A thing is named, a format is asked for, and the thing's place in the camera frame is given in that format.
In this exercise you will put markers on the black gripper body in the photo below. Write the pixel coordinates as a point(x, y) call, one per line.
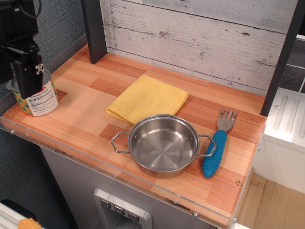
point(17, 45)

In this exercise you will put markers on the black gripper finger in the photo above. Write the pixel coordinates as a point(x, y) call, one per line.
point(29, 78)

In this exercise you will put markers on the stainless steel pot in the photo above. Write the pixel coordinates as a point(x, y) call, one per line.
point(163, 145)

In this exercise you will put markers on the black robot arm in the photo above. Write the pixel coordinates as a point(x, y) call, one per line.
point(19, 11)

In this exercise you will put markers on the yellow cloth napkin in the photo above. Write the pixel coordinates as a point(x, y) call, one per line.
point(147, 96)

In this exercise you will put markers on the toy tin can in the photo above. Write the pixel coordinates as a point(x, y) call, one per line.
point(40, 103)

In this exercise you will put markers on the clear acrylic edge strip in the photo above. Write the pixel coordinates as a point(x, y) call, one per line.
point(89, 142)

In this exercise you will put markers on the orange sponge object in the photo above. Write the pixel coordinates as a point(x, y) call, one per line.
point(29, 224)

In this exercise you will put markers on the silver dispenser button panel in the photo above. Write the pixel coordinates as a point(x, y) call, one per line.
point(117, 213)

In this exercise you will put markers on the dark grey left post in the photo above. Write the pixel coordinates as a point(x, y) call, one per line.
point(94, 28)

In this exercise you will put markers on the dark grey post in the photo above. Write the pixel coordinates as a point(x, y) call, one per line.
point(94, 28)
point(284, 56)

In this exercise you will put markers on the blue-handled metal fork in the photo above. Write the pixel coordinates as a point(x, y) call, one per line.
point(225, 122)

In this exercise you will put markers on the dark grey right post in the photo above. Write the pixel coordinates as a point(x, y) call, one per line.
point(284, 56)

